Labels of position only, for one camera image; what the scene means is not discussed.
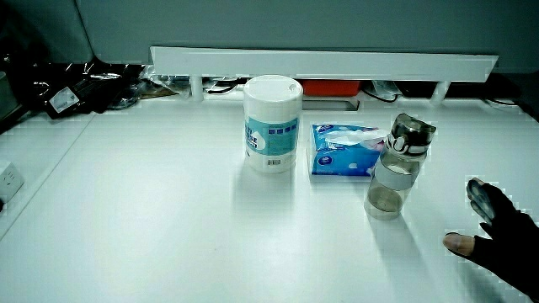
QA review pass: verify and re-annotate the clear grey water bottle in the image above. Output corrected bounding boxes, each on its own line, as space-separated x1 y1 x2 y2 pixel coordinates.
364 112 437 221

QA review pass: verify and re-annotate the blue tissue pack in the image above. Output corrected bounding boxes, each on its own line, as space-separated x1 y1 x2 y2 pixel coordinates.
310 122 388 178

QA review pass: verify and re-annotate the white wipes canister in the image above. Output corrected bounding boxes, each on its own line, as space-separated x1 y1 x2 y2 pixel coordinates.
243 74 304 174

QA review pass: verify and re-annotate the grey flat tray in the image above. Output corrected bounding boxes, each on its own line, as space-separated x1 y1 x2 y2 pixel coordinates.
302 98 360 112

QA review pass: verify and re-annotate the white power socket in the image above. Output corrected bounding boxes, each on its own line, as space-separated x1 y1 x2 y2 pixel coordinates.
0 160 25 205

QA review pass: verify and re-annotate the white desk shelf riser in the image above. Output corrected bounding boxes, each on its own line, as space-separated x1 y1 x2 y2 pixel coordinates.
149 45 499 106

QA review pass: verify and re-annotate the black cables and adapter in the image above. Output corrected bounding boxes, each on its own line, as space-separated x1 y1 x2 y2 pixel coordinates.
8 58 145 120

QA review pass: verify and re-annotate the orange box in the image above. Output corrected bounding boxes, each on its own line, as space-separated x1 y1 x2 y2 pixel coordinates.
301 79 362 98

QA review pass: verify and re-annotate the black cable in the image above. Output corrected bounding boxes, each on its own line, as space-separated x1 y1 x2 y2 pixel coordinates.
205 79 246 95
361 83 400 104

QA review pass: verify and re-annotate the person's right hand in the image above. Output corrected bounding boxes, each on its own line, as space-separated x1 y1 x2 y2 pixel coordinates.
442 177 539 301

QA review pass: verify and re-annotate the clear plastic bag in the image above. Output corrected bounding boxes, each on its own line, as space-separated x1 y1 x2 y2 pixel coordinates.
138 65 191 100

